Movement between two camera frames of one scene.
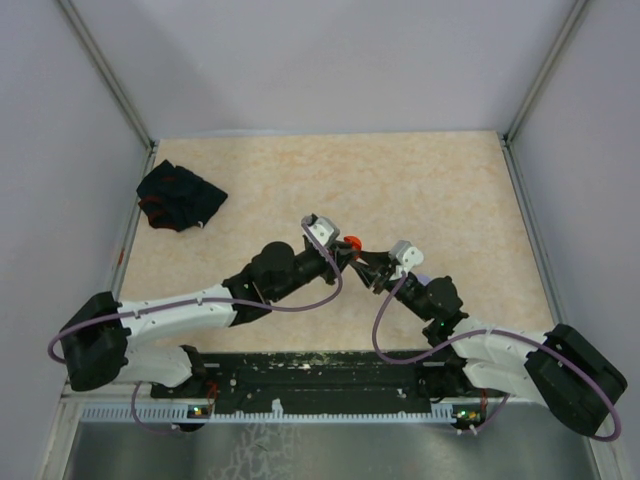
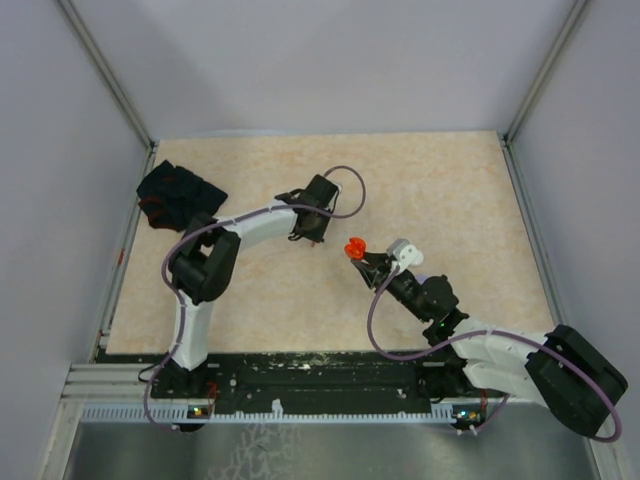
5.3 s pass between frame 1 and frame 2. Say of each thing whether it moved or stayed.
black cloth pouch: stayed
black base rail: stayed
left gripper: moved
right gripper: stayed
